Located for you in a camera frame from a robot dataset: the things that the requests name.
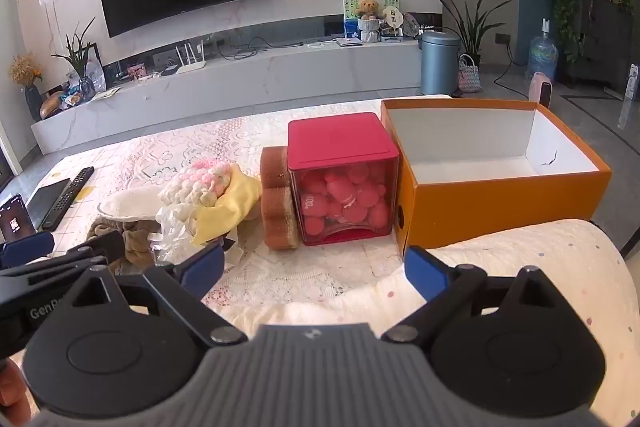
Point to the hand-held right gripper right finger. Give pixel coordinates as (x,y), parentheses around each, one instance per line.
(424,272)

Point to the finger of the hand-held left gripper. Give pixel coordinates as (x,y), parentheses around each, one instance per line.
(27,248)
(102,248)

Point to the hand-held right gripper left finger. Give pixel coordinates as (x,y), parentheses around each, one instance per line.
(206,268)

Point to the brown plush towel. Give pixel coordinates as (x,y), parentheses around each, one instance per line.
(137,248)

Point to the clear plastic bag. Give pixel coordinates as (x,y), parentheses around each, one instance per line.
(172,227)

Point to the yellow cloth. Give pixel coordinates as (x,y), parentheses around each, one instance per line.
(235,202)

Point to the pink white crochet bouquet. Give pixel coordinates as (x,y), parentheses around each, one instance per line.
(195,187)

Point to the orange cardboard box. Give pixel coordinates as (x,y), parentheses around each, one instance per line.
(500,207)

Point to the person's left hand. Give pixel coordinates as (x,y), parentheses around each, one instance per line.
(10,397)

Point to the black smartphone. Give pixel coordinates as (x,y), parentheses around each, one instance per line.
(15,219)

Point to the black flat box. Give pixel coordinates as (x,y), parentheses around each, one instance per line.
(44,202)

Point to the black remote control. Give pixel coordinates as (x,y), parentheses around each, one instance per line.
(65,199)

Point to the pink lace tablecloth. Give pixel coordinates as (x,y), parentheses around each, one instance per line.
(200,147)

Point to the cream dotted quilt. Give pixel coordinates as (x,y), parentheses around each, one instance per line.
(550,257)

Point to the dark vase with dried flowers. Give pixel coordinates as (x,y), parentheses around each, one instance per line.
(32,104)

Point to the brown snack bag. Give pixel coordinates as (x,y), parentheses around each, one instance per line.
(51,105)

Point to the blue snack bag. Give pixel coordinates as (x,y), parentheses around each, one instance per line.
(74,98)

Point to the loose papers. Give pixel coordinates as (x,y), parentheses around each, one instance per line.
(106,93)

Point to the red cube box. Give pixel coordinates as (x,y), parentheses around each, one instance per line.
(340,137)

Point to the green plant in glass vase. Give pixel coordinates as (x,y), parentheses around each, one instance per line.
(86,87)

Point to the white marble tv console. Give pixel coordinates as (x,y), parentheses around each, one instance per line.
(225,82)

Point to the woven basket bag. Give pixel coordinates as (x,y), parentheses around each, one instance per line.
(469,79)

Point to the white router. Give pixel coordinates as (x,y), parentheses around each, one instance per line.
(190,67)

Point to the blue grey trash can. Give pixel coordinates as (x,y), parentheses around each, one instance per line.
(439,67)

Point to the pink heater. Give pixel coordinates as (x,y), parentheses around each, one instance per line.
(540,89)

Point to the white flat box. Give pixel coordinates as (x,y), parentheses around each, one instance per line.
(349,42)

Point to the tall leafy floor plant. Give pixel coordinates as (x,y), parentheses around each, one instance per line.
(470,32)

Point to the blue water bottle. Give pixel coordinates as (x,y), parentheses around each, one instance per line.
(543,57)

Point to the decorative plate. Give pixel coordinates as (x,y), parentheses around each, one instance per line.
(411,26)

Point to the teddy bear bouquet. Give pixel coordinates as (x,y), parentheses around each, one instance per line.
(369,24)

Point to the round paddle fan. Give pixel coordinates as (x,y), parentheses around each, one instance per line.
(392,18)

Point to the white standing board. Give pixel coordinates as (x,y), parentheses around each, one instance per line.
(634,82)

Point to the dark cabinet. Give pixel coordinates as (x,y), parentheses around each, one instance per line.
(605,37)

